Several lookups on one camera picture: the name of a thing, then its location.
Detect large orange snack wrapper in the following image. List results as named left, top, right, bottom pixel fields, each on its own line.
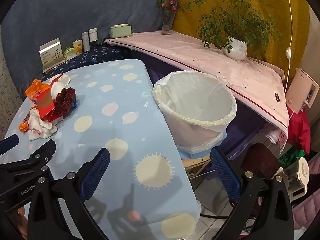
left=25, top=79, right=52, bottom=103

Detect blue-grey backdrop cloth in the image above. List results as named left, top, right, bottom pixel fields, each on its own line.
left=0, top=0, right=179, bottom=80

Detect red cloth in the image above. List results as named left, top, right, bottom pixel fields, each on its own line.
left=286, top=106, right=311, bottom=154

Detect glass vase with pink flowers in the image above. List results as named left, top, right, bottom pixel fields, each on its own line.
left=156, top=0, right=180, bottom=36

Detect pink appliance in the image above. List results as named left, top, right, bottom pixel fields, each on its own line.
left=285, top=68, right=320, bottom=114

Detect person's left hand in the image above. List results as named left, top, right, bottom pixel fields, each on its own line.
left=16, top=206, right=28, bottom=230

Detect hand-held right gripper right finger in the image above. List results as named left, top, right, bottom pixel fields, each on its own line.
left=210, top=147, right=295, bottom=240

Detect white tissue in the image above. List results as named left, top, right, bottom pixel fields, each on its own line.
left=27, top=109, right=58, bottom=140

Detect white card box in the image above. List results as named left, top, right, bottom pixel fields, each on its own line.
left=39, top=38, right=66, bottom=72

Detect green plant in white pot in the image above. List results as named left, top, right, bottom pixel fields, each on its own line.
left=182, top=0, right=283, bottom=62

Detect pink folded clothes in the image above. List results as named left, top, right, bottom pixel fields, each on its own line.
left=266, top=127, right=288, bottom=145

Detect red paper packet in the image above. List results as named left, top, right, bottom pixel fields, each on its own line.
left=35, top=90, right=63, bottom=123

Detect wooden display stand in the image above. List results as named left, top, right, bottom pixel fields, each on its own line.
left=42, top=59, right=68, bottom=74

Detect green bag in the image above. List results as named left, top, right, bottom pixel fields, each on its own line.
left=278, top=149, right=307, bottom=167

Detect yellow backdrop cloth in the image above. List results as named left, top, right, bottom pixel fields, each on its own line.
left=171, top=0, right=310, bottom=80

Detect white cable with switch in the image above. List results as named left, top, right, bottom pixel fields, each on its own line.
left=282, top=0, right=295, bottom=98

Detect wooden stool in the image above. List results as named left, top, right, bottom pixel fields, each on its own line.
left=181, top=154, right=212, bottom=179

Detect pink quilted jacket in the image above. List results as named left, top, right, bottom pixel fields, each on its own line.
left=291, top=160, right=320, bottom=230

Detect dark red chair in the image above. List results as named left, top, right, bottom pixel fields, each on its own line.
left=241, top=142, right=285, bottom=180

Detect small orange snack wrapper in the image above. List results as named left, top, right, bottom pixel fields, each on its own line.
left=19, top=115, right=33, bottom=133

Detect red and white paper cup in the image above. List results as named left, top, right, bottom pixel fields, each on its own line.
left=49, top=74, right=71, bottom=100

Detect slim grey bottle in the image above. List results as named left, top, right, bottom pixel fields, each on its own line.
left=81, top=31, right=90, bottom=52

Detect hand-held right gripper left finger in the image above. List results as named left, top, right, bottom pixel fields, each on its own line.
left=27, top=148, right=118, bottom=240

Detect green tissue box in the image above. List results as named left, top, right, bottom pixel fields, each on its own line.
left=109, top=23, right=132, bottom=39

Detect blender jar with white lid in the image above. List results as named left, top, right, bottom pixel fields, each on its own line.
left=277, top=156, right=310, bottom=202

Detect dark blue printed cloth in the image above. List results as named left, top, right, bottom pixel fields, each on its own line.
left=41, top=42, right=130, bottom=82

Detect dark red velvet scrunchie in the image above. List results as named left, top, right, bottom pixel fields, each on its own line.
left=55, top=87, right=77, bottom=117

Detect waste bin with plastic liner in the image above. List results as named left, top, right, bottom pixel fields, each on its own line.
left=152, top=70, right=237, bottom=155

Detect green packet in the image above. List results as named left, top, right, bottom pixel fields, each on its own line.
left=63, top=46, right=77, bottom=60

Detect blue planet-print tablecloth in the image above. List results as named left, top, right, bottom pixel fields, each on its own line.
left=0, top=59, right=202, bottom=240

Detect pink shelf cloth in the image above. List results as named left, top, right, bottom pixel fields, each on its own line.
left=104, top=30, right=289, bottom=153

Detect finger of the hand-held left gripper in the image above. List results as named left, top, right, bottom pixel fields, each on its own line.
left=0, top=134, right=20, bottom=153
left=0, top=139, right=57, bottom=180

